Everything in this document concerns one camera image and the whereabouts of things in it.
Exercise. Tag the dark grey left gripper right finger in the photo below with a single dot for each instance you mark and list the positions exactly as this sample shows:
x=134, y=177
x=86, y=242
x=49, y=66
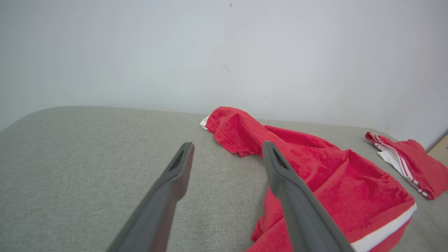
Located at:
x=304, y=224

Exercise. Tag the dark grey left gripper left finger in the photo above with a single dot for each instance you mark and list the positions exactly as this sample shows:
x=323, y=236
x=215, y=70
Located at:
x=154, y=217

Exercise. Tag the red shorts with white stripes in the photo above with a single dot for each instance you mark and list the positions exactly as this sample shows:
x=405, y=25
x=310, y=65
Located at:
x=350, y=185

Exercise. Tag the red Bulls 23 jersey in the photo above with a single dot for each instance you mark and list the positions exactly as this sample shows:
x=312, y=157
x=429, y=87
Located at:
x=420, y=164

